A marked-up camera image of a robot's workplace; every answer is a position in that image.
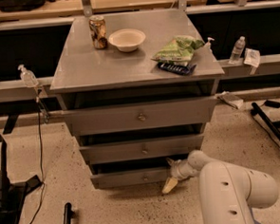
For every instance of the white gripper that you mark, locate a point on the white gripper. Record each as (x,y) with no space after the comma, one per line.
(176,171)

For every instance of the grey bottom drawer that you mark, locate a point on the grey bottom drawer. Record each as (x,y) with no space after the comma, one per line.
(132,177)

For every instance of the grey drawer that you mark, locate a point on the grey drawer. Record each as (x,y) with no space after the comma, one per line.
(132,177)
(136,116)
(140,149)

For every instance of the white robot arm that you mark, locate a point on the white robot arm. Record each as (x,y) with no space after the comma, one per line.
(228,193)

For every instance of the grey middle drawer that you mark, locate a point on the grey middle drawer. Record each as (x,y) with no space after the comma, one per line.
(140,149)

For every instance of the grey top drawer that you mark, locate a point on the grey top drawer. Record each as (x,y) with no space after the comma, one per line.
(136,116)

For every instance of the grey drawer cabinet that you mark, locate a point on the grey drawer cabinet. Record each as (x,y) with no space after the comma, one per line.
(87,78)

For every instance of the folded cloth on ledge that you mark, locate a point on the folded cloth on ledge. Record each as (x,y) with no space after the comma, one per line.
(231,99)

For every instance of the dark blue snack bar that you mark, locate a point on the dark blue snack bar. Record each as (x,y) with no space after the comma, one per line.
(177,69)

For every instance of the black bar on floor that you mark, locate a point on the black bar on floor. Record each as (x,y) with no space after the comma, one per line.
(68,213)

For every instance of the black stand leg right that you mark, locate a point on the black stand leg right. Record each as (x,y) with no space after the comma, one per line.
(274,126)

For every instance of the black power adapter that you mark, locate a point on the black power adapter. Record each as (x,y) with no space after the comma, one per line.
(272,104)

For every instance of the green chip bag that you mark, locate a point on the green chip bag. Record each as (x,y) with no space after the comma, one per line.
(179,51)

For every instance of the sanitizer pump bottle behind cabinet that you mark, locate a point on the sanitizer pump bottle behind cabinet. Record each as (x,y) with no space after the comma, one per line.
(209,43)

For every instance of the white paper bowl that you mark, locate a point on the white paper bowl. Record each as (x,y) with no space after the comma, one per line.
(126,40)

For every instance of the white wipe packet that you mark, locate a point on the white wipe packet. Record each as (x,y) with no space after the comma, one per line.
(252,57)

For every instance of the clear water bottle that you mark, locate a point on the clear water bottle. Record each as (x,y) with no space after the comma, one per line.
(237,50)

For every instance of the black stand base left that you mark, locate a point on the black stand base left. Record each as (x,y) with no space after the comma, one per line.
(12,195)

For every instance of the patterned drink can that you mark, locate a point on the patterned drink can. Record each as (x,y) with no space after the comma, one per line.
(97,31)

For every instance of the sanitizer pump bottle left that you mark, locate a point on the sanitizer pump bottle left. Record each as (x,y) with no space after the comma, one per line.
(27,76)

